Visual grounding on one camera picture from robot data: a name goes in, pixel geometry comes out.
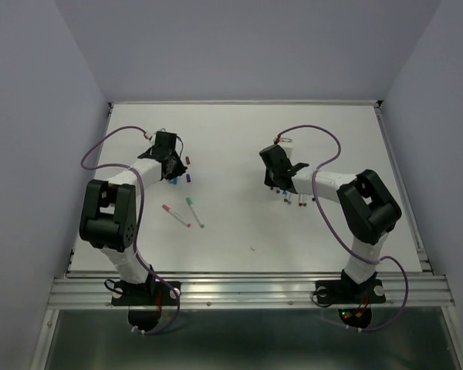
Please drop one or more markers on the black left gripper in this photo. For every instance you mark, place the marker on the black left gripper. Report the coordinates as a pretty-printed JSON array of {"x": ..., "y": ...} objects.
[{"x": 179, "y": 170}]

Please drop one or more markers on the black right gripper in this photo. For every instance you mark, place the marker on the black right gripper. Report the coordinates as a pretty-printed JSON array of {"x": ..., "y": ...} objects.
[{"x": 268, "y": 180}]

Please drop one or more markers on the light green cap marker pen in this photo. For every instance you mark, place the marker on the light green cap marker pen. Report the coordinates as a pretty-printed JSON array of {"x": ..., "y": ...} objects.
[{"x": 190, "y": 204}]

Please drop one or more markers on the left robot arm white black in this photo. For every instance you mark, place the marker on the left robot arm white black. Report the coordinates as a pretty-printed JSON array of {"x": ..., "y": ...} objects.
[{"x": 112, "y": 209}]

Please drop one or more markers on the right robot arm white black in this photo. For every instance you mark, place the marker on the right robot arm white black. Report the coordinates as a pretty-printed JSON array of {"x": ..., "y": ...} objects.
[{"x": 370, "y": 211}]

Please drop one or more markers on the pink cap marker pen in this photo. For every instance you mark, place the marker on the pink cap marker pen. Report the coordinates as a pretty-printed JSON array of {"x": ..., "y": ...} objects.
[{"x": 176, "y": 216}]

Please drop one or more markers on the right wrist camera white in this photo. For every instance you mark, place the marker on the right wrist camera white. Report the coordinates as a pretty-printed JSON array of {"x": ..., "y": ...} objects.
[{"x": 287, "y": 146}]

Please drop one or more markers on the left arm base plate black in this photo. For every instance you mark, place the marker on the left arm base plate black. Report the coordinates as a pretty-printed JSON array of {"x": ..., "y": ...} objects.
[{"x": 145, "y": 302}]

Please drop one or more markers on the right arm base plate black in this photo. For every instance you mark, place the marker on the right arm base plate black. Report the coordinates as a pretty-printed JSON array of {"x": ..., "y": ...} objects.
[{"x": 354, "y": 299}]

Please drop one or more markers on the aluminium rail frame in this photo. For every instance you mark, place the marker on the aluminium rail frame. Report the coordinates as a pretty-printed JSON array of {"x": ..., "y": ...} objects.
[{"x": 236, "y": 291}]

